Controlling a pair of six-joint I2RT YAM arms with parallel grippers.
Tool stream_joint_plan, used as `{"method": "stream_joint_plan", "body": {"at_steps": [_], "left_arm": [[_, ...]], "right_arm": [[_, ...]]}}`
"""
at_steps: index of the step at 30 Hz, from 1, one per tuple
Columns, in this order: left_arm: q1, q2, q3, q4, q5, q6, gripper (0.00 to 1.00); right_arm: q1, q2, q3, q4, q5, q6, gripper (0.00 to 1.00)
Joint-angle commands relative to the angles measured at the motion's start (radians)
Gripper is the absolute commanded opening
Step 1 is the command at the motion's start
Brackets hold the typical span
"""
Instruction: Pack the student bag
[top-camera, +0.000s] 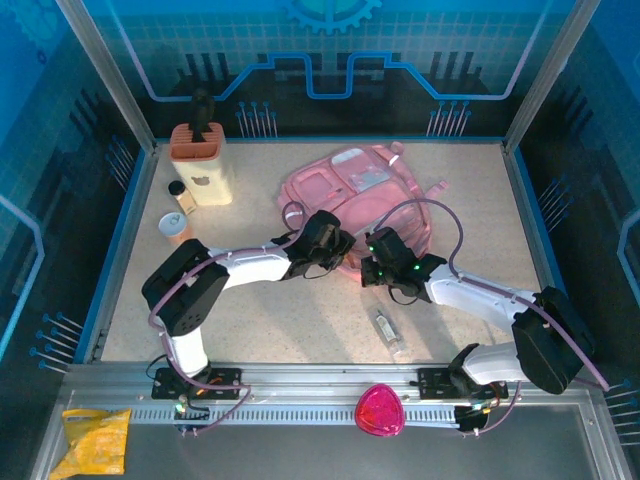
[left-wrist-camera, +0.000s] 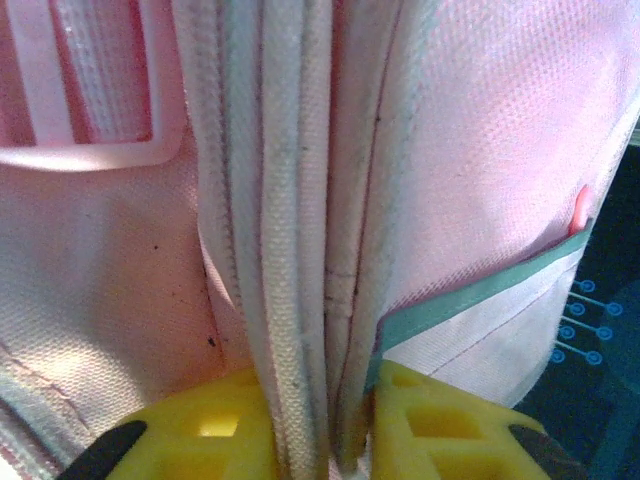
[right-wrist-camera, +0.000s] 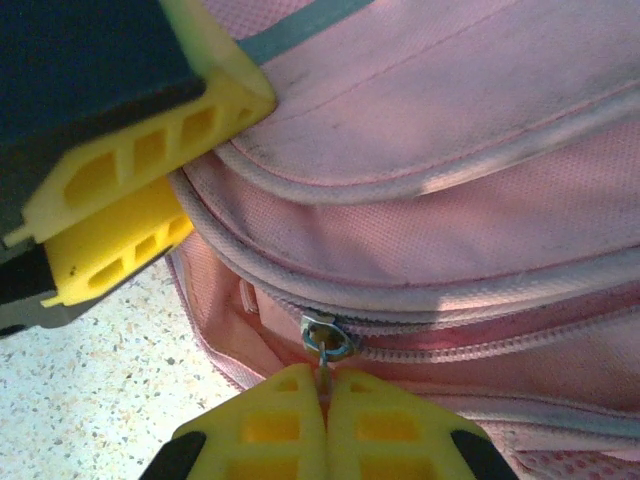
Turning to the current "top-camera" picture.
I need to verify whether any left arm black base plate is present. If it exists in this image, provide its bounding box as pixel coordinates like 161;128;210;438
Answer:
151;367;245;401

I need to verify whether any aluminium front frame rail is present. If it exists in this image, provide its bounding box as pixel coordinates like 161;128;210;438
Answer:
29;362;634;480

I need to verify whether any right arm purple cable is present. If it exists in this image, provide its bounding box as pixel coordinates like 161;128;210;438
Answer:
372;198;611;436

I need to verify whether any grey slotted cable duct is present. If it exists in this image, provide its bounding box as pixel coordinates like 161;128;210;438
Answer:
127;407;464;429

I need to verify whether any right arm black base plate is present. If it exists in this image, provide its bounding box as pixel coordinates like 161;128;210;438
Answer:
417;367;509;401

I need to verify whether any small clear bottle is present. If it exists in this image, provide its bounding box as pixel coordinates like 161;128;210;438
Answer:
367;305;409;359

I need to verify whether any yellow plastic bag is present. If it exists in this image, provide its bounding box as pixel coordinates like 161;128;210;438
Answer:
48;408;132;479

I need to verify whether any pink heart-shaped object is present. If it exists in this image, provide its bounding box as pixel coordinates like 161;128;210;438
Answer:
354;383;405;439

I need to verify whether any pink student backpack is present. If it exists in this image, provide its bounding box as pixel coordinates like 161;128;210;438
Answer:
277;141;449;275

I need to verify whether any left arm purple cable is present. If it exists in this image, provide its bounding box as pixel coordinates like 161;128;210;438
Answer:
148;202;321;435

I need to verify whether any aluminium frame post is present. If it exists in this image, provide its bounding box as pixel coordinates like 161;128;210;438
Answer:
53;0;160;155
502;0;604;155

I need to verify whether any black knife handle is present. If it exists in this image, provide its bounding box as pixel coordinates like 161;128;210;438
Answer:
189;88;217;142

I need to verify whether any beige knife block orange top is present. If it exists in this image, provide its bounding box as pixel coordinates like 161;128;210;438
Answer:
168;121;236;206

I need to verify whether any orange can white lid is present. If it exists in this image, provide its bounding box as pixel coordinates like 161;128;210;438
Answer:
158;212;194;246

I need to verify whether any small bottle black cap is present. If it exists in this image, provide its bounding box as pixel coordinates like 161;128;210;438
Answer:
167;179;199;217

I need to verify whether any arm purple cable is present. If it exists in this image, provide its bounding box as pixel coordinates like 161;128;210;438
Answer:
372;198;611;436
148;202;321;435

